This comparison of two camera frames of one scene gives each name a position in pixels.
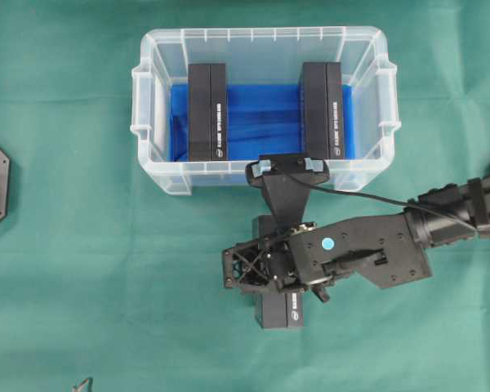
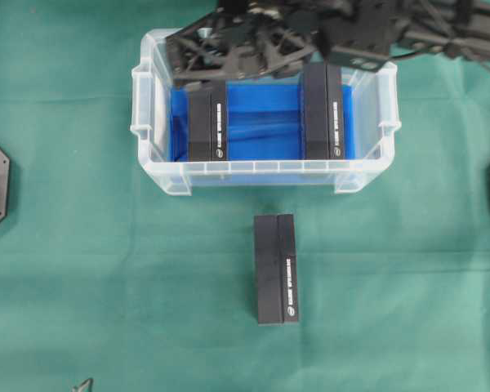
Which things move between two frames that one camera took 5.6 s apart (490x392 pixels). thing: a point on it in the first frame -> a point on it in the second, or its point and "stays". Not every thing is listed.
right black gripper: x=383 y=247 -> x=363 y=34
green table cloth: x=91 y=273 stays
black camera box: x=207 y=112 stays
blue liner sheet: x=263 y=121 stays
